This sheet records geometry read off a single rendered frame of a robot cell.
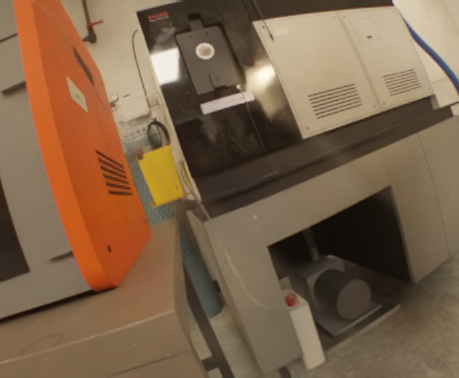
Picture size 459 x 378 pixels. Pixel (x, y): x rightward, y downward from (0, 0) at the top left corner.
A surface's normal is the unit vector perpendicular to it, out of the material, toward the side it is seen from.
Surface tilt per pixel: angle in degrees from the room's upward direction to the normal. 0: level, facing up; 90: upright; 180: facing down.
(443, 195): 90
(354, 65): 90
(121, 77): 90
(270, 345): 90
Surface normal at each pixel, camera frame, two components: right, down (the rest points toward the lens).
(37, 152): 0.17, -0.07
